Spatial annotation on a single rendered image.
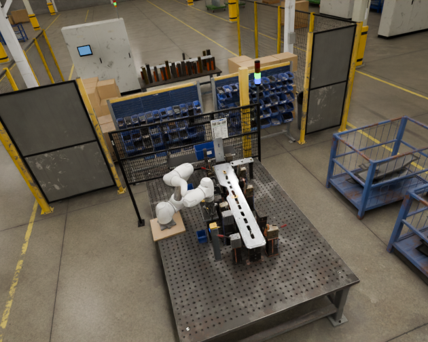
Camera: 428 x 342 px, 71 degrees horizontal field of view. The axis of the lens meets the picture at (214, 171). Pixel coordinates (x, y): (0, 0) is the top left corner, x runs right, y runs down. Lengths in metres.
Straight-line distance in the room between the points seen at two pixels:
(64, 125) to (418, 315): 4.84
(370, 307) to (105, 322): 2.83
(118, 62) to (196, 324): 7.89
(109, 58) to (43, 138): 4.91
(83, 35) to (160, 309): 7.42
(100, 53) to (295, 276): 7.95
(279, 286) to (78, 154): 3.52
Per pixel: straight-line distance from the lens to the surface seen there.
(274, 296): 2.84
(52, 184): 5.36
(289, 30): 7.47
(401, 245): 4.20
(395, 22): 13.40
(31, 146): 5.06
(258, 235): 2.84
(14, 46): 6.67
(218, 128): 3.90
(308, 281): 2.95
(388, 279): 4.05
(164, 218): 3.36
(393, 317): 3.79
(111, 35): 9.31
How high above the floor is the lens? 3.12
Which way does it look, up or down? 35 degrees down
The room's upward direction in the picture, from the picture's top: 8 degrees counter-clockwise
